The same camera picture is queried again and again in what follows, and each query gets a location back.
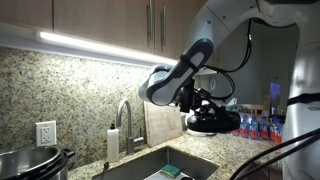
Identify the stainless steel sink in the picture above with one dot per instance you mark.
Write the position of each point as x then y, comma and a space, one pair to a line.
148, 167

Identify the wooden cutting board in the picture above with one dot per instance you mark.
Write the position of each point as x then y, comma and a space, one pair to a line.
163, 123

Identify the tissue box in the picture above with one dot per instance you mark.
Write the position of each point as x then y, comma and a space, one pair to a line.
233, 106

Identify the stainless steel pressure cooker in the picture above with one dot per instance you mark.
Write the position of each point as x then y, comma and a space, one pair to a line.
36, 163

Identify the black cooker lid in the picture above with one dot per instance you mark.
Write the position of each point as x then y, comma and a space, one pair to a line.
210, 120

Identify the brushed steel faucet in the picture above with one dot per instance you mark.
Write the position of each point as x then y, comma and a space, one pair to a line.
131, 142

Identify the green yellow sponge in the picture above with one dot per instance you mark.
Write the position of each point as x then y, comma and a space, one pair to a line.
171, 170

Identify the white wall outlet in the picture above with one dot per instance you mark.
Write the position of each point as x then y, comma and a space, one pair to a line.
46, 133

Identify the white paper towel bag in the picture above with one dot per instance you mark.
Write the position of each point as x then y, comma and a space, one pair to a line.
195, 133

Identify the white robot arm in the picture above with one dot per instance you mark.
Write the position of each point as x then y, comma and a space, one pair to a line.
300, 147

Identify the water bottle pack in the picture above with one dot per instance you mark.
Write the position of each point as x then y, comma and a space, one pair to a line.
261, 127

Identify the white soap dispenser bottle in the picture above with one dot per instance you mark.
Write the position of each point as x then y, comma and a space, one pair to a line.
113, 143

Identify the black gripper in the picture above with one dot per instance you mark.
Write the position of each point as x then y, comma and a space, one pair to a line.
191, 99

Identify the wooden upper cabinets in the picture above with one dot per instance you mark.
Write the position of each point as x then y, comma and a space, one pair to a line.
158, 27

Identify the under-cabinet light strip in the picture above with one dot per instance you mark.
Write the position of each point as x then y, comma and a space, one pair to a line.
103, 48

